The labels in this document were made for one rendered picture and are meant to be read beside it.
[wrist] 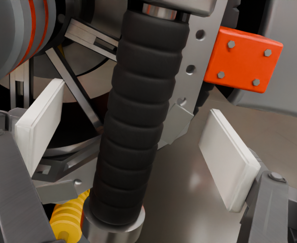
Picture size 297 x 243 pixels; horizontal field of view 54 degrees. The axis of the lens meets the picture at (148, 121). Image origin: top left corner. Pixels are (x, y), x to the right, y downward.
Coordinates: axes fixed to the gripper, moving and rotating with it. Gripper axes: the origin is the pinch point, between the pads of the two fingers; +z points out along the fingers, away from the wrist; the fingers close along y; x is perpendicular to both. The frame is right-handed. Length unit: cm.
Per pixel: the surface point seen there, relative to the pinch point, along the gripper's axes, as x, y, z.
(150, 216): -83, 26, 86
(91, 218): -6.4, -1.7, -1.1
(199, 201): -83, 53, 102
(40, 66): -11, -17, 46
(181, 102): -5.1, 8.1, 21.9
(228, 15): 7.2, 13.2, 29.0
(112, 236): -6.9, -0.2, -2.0
